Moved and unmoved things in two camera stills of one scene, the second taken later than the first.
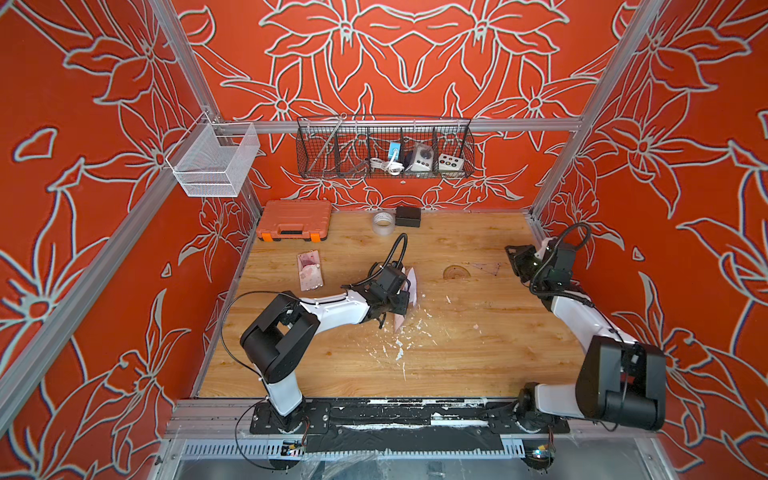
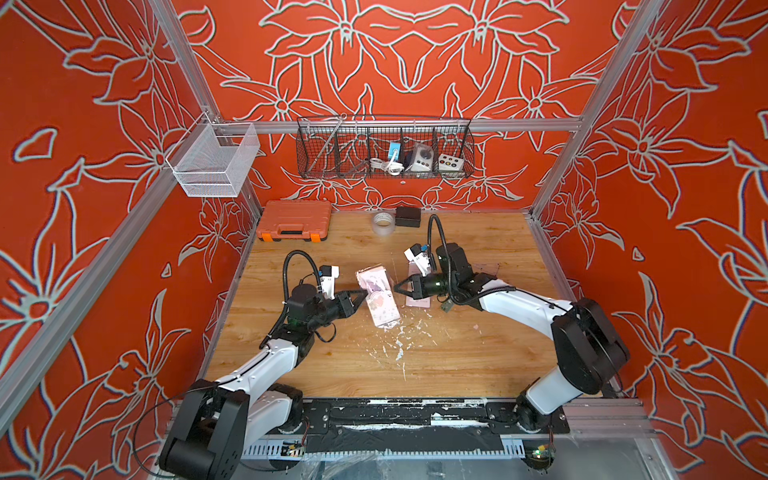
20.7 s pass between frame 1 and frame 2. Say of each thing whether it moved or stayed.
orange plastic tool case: stayed
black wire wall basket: stayed
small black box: stayed
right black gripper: moved
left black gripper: moved
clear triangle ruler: stayed
